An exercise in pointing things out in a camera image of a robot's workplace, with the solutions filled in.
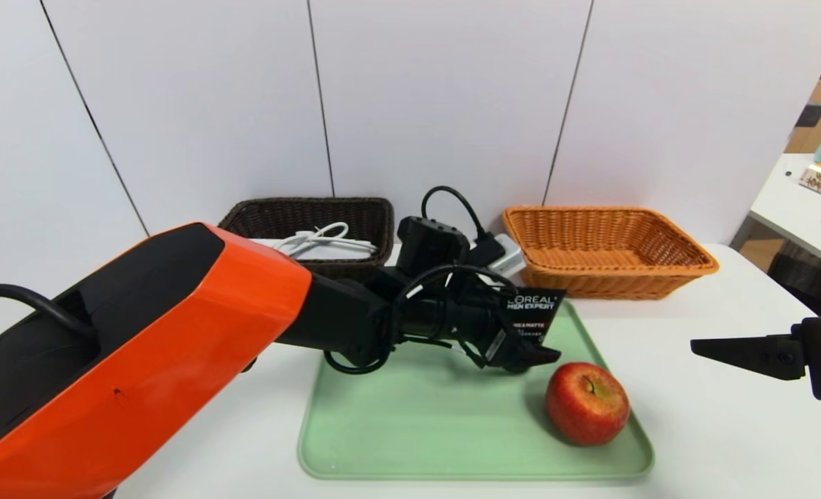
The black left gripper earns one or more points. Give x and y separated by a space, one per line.
499 344

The black L'Oreal tube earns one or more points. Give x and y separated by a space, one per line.
538 305

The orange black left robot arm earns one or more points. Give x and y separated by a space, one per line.
174 346

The orange wicker basket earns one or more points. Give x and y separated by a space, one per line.
604 277

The dark brown wicker basket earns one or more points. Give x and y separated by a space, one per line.
355 215

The red apple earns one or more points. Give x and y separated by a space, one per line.
585 405

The dark wicker stool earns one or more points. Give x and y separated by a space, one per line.
808 284

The light green plastic tray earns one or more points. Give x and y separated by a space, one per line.
438 430

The white side table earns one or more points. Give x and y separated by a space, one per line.
791 208

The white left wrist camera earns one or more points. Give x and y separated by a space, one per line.
507 256

